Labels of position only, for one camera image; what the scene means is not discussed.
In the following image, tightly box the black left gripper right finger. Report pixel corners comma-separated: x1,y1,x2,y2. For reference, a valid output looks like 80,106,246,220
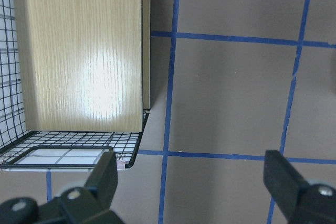
263,150,335,223

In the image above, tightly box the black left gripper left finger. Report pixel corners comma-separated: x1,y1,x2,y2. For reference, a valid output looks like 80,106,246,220
1,151,123,223

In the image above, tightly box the wooden wire shelf rack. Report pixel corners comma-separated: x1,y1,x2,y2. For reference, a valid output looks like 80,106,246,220
1,0,151,171

